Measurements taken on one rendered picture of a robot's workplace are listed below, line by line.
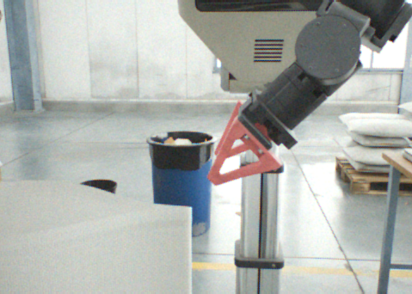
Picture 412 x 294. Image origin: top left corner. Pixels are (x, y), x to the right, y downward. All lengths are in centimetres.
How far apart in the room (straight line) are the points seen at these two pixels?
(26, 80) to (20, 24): 110
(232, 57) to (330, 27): 55
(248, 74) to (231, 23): 14
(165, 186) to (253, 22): 198
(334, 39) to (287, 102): 10
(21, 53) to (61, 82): 93
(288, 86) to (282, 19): 42
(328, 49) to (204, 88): 814
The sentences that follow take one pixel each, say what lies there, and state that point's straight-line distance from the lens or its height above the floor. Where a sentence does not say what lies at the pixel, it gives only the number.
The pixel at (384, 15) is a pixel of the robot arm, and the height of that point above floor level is 125.
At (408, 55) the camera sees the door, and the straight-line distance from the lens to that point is 897.
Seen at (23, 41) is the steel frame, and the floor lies 142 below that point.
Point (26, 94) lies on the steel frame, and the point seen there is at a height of 38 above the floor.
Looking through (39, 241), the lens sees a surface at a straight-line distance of 48.
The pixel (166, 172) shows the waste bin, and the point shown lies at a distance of 270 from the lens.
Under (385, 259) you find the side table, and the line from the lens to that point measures 230.
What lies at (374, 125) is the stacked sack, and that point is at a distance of 384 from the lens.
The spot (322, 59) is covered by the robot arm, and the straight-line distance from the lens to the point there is 40.
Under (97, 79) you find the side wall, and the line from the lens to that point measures 897.
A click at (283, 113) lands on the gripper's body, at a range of 46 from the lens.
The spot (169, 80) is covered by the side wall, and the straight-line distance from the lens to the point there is 860.
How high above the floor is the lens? 122
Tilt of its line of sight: 13 degrees down
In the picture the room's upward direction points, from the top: straight up
